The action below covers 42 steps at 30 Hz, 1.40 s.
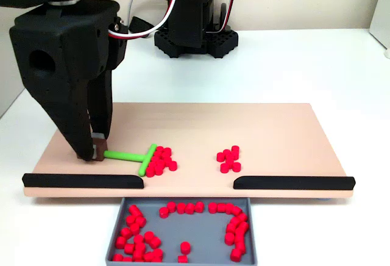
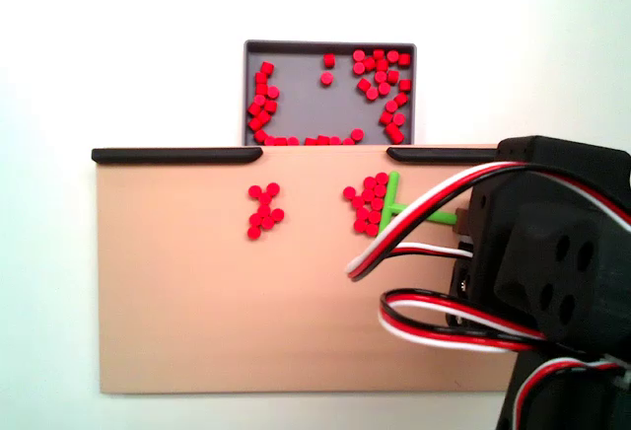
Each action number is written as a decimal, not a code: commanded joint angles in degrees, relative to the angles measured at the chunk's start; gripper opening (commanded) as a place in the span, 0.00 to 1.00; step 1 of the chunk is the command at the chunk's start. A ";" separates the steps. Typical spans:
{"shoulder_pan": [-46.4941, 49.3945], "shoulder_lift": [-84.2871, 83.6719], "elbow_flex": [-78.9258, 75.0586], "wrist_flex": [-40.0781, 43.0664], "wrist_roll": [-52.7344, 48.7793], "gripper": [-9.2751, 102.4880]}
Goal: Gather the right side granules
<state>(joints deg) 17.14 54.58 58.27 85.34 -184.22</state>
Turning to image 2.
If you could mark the red cylindrical granule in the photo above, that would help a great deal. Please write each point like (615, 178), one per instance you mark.
(272, 189)
(272, 92)
(310, 142)
(263, 117)
(359, 68)
(372, 93)
(392, 56)
(348, 142)
(264, 210)
(399, 119)
(396, 136)
(393, 76)
(358, 55)
(364, 85)
(382, 65)
(329, 60)
(372, 229)
(378, 53)
(370, 182)
(323, 140)
(326, 78)
(270, 140)
(357, 134)
(380, 190)
(404, 59)
(293, 141)
(259, 100)
(350, 192)
(255, 124)
(277, 214)
(254, 233)
(381, 178)
(386, 117)
(267, 67)
(261, 89)
(256, 219)
(368, 195)
(374, 216)
(401, 99)
(377, 203)
(360, 225)
(383, 88)
(259, 135)
(391, 129)
(254, 109)
(255, 191)
(260, 77)
(391, 106)
(267, 223)
(363, 213)
(281, 141)
(265, 199)
(358, 201)
(370, 64)
(270, 106)
(404, 85)
(380, 76)
(335, 140)

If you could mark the grey rectangular tray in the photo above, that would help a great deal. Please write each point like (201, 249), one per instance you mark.
(315, 109)

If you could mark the peach flat board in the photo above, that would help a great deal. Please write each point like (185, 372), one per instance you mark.
(222, 302)

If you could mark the black board edge rail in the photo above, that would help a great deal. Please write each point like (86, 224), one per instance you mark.
(172, 156)
(434, 155)

